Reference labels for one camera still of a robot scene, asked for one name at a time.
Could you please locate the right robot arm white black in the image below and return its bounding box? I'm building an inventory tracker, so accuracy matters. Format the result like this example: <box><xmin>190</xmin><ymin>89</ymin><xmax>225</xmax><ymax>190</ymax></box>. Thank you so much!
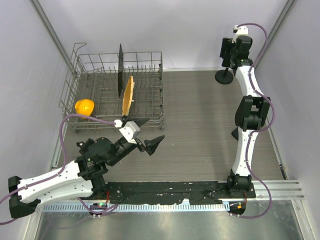
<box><xmin>214</xmin><ymin>35</ymin><xmax>270</xmax><ymax>198</ymax></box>

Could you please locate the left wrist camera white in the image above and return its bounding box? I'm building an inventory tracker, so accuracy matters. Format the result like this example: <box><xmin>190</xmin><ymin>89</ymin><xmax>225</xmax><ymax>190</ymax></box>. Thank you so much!
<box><xmin>114</xmin><ymin>119</ymin><xmax>141</xmax><ymax>144</ymax></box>

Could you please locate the black plate upright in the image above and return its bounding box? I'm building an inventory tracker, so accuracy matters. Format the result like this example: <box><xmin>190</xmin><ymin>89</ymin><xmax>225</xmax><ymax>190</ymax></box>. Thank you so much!
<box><xmin>117</xmin><ymin>44</ymin><xmax>124</xmax><ymax>98</ymax></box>

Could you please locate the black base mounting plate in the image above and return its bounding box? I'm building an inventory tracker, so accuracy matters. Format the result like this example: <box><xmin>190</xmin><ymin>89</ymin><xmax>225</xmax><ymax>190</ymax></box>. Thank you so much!
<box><xmin>106</xmin><ymin>181</ymin><xmax>256</xmax><ymax>206</ymax></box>

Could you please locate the white slotted cable duct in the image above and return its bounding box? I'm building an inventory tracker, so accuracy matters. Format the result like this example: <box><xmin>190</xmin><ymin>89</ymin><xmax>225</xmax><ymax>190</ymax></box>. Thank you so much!
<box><xmin>42</xmin><ymin>201</ymin><xmax>230</xmax><ymax>213</ymax></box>

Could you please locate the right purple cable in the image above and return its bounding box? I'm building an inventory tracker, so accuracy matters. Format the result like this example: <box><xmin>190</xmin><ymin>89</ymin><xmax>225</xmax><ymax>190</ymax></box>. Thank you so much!
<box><xmin>237</xmin><ymin>22</ymin><xmax>277</xmax><ymax>219</ymax></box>

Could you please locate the yellow bowl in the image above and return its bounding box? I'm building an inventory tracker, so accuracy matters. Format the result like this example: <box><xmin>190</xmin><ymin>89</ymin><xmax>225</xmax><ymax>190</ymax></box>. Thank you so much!
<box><xmin>74</xmin><ymin>98</ymin><xmax>95</xmax><ymax>116</ymax></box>

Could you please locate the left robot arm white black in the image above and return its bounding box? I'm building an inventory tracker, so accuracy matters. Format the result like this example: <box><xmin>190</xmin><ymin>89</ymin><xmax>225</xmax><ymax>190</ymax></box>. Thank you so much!
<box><xmin>7</xmin><ymin>116</ymin><xmax>165</xmax><ymax>219</ymax></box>

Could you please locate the orange wooden plate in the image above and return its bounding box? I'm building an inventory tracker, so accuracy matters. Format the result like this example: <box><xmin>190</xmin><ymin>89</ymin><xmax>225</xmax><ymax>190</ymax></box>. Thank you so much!
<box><xmin>122</xmin><ymin>75</ymin><xmax>135</xmax><ymax>116</ymax></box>

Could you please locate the grey wire dish rack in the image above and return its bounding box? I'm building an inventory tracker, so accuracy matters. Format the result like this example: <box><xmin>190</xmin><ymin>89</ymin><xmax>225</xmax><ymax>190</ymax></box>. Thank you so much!
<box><xmin>59</xmin><ymin>42</ymin><xmax>165</xmax><ymax>129</ymax></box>

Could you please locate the black smartphone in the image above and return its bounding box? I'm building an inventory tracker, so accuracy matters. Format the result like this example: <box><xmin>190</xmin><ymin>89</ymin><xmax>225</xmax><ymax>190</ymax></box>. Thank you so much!
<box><xmin>231</xmin><ymin>128</ymin><xmax>239</xmax><ymax>141</ymax></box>

